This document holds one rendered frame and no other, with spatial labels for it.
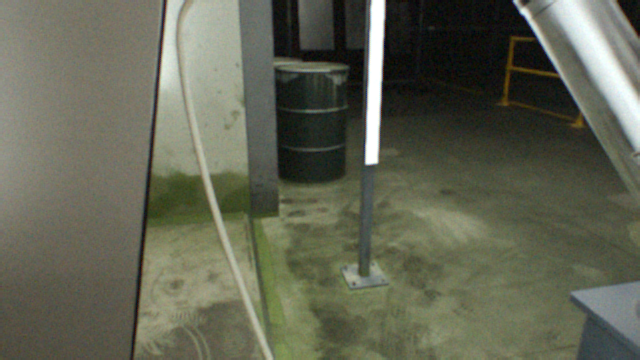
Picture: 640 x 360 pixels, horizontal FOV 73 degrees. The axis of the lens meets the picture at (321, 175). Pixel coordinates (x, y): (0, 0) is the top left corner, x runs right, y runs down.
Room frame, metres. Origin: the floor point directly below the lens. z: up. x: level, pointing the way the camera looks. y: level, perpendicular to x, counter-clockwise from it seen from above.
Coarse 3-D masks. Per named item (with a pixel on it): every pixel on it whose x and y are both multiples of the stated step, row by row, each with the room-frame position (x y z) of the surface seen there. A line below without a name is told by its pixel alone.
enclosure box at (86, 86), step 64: (0, 0) 0.34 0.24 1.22; (64, 0) 0.35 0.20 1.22; (128, 0) 0.37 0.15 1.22; (0, 64) 0.34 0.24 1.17; (64, 64) 0.35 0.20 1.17; (128, 64) 0.37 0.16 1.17; (0, 128) 0.34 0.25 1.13; (64, 128) 0.35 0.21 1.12; (128, 128) 0.36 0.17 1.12; (0, 192) 0.33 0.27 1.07; (64, 192) 0.35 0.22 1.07; (128, 192) 0.36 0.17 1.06; (0, 256) 0.33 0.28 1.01; (64, 256) 0.34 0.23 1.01; (128, 256) 0.36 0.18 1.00; (0, 320) 0.32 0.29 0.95; (64, 320) 0.34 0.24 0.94; (128, 320) 0.36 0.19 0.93
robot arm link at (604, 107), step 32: (544, 0) 0.70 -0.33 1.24; (576, 0) 0.67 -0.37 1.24; (608, 0) 0.67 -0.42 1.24; (544, 32) 0.70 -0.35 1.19; (576, 32) 0.67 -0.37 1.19; (608, 32) 0.65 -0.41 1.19; (576, 64) 0.67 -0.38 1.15; (608, 64) 0.64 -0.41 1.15; (576, 96) 0.68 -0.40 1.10; (608, 96) 0.63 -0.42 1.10; (608, 128) 0.64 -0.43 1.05
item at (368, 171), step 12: (372, 168) 1.85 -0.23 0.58; (372, 180) 1.85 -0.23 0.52; (372, 192) 1.85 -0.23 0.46; (360, 204) 1.88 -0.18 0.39; (372, 204) 1.85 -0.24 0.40; (360, 216) 1.87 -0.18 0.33; (372, 216) 1.85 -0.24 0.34; (360, 228) 1.87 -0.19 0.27; (360, 240) 1.86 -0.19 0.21; (360, 252) 1.85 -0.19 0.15; (360, 264) 1.85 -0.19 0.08
